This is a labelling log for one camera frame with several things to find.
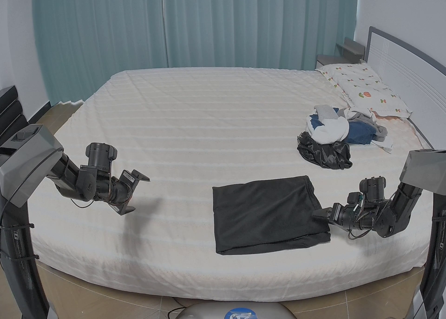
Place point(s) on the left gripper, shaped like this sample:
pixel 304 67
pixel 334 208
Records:
pixel 122 192

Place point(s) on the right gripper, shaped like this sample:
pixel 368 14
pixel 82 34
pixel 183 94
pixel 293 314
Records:
pixel 341 215

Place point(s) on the black T-shirt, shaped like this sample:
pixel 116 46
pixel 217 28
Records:
pixel 264 213

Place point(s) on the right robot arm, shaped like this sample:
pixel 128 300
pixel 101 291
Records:
pixel 400 213

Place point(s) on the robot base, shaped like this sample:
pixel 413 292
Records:
pixel 237 311

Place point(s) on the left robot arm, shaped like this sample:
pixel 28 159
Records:
pixel 31 157

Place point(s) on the pile of clothes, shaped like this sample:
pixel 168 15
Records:
pixel 334 129

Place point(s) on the bed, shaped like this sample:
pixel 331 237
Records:
pixel 209 118

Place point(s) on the black shiny garment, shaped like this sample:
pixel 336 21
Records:
pixel 324 155

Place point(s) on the white printed pillow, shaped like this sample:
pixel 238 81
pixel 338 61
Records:
pixel 369 89

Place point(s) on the black padded chair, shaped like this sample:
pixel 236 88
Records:
pixel 10 115

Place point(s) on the grey bedside table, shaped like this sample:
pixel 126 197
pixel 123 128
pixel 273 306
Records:
pixel 350 47

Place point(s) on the blue-green curtain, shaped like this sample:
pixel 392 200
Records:
pixel 261 14
pixel 101 24

